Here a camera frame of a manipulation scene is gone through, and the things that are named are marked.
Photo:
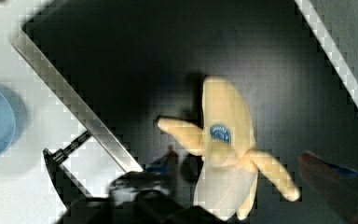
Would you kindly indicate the black steel toaster oven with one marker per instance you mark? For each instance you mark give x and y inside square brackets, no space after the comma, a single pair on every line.
[119,65]

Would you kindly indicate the yellow plush peeled banana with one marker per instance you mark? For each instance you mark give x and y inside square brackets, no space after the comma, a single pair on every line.
[231,160]

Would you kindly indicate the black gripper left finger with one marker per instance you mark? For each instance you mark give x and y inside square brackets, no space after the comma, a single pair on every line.
[139,198]

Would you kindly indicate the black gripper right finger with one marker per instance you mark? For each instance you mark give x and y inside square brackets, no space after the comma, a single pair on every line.
[337,185]

